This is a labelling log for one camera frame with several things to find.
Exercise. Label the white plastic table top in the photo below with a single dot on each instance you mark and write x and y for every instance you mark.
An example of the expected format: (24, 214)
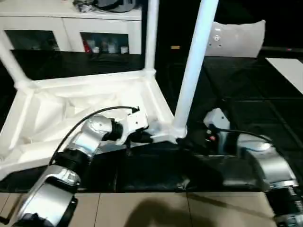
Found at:
(75, 113)

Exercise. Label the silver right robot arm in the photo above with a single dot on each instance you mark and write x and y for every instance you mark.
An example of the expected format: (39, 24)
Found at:
(270, 165)

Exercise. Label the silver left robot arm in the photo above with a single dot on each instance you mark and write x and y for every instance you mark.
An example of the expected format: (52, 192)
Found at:
(66, 175)

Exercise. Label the black work mat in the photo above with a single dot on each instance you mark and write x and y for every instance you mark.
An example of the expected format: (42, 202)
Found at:
(255, 109)

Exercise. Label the small yellow label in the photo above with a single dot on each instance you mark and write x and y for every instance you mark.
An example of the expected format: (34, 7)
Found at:
(175, 47)

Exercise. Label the white flat board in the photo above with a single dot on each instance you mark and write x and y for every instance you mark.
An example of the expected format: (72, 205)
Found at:
(289, 73)

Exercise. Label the white glass-door cabinet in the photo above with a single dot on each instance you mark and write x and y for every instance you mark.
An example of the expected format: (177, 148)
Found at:
(61, 28)

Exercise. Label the dark bag on cabinet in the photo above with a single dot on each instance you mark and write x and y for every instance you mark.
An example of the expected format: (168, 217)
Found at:
(116, 4)

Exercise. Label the small clutter pile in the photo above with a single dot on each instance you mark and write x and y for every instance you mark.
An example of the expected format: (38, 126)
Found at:
(84, 5)

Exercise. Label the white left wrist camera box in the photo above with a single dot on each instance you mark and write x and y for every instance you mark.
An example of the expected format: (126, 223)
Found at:
(135, 123)

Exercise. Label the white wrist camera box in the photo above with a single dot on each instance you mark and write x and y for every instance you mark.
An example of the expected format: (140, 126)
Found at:
(215, 119)
(135, 123)

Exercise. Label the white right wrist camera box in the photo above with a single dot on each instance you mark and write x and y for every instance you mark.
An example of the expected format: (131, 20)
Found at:
(215, 119)

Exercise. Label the black table frame bar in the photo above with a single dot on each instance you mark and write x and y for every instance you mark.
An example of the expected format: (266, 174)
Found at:
(4, 220)

